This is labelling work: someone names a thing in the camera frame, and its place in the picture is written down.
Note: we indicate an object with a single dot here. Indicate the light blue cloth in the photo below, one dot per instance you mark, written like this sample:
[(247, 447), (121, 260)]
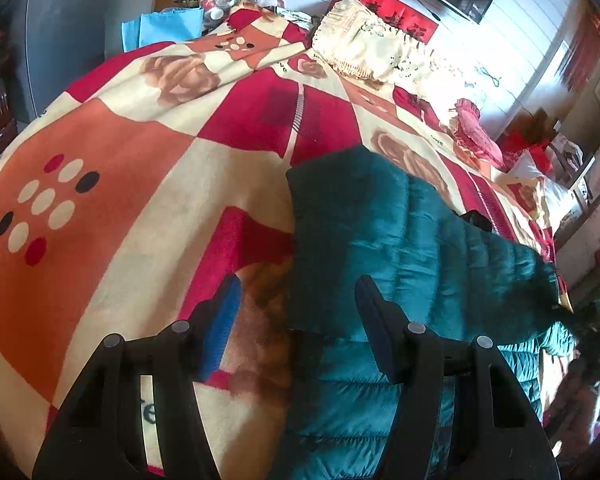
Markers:
[(160, 27)]

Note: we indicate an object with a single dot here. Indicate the green puffer jacket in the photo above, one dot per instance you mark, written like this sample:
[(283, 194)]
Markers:
[(380, 230)]

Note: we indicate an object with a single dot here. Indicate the white pillow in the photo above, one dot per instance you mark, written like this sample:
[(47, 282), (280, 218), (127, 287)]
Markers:
[(550, 195)]

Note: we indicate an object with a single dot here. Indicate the cream fringed pillow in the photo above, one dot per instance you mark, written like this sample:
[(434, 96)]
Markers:
[(375, 40)]

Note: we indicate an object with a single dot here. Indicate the red wall hanging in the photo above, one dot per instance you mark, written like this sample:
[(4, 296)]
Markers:
[(587, 50)]

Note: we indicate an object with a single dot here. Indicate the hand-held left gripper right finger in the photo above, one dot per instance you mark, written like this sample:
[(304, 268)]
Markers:
[(380, 332)]

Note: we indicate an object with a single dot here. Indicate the red orange checkered blanket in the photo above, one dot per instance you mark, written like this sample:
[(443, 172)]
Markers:
[(110, 155)]

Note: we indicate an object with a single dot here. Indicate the red ruffled pillow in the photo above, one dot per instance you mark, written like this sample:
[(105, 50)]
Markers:
[(475, 135)]

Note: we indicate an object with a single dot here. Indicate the grey refrigerator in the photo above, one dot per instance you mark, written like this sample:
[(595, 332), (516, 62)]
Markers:
[(65, 35)]

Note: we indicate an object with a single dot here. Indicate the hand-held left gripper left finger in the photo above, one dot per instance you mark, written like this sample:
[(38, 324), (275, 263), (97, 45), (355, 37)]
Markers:
[(224, 322)]

